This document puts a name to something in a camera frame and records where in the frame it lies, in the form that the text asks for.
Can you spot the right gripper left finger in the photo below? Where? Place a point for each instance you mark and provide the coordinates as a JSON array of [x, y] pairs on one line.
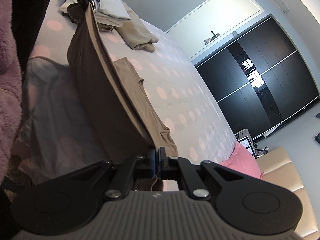
[[69, 202]]

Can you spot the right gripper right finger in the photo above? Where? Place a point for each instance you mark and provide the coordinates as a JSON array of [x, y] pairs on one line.
[[242, 201]]

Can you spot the brown t-shirt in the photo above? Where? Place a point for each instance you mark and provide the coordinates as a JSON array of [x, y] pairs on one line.
[[113, 95]]

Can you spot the light folded sheets stack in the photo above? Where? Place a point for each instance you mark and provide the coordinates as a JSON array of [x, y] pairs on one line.
[[112, 10]]

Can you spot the beige padded headboard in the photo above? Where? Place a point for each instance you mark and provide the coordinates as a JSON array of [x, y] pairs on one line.
[[278, 169]]

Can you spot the pink pillow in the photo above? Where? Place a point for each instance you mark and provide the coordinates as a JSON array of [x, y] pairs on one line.
[[242, 161]]

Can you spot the beige folded blanket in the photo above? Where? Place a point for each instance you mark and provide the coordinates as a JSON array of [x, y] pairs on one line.
[[133, 31]]

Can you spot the white bedside shelf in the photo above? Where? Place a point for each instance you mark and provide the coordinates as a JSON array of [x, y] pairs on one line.
[[244, 138]]

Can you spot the grey pink-dotted bed cover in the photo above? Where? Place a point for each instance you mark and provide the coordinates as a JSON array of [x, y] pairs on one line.
[[57, 136]]

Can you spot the pink fluffy sleeve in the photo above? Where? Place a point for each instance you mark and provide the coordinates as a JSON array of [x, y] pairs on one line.
[[11, 86]]

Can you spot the black sliding wardrobe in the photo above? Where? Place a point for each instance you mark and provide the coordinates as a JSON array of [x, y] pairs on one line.
[[259, 80]]

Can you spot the white door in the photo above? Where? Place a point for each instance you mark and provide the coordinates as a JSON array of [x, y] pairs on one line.
[[210, 22]]

